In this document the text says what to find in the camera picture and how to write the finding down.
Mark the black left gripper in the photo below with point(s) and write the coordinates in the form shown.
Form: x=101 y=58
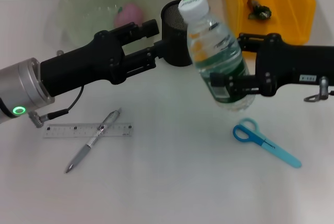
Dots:
x=83 y=64

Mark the black mesh pen holder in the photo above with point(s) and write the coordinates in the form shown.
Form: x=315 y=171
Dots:
x=172 y=20

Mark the green plastic wrapper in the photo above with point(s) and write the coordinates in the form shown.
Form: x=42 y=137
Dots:
x=259 y=11

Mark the transparent plastic ruler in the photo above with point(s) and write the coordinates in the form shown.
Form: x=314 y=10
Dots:
x=65 y=131

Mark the green translucent fruit bowl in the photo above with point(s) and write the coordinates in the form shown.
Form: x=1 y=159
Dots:
x=83 y=17

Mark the pink toy peach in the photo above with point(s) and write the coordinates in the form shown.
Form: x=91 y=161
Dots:
x=130 y=13

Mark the blue scissors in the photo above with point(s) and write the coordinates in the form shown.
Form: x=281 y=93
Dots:
x=246 y=131

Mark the grey ballpoint pen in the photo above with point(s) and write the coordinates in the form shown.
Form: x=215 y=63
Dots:
x=88 y=144

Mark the clear green-label water bottle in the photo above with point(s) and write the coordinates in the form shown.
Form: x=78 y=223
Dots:
x=211 y=41

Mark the yellow plastic bin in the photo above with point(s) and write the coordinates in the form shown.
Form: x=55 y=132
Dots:
x=287 y=12

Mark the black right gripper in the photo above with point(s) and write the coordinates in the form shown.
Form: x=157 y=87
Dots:
x=292 y=64

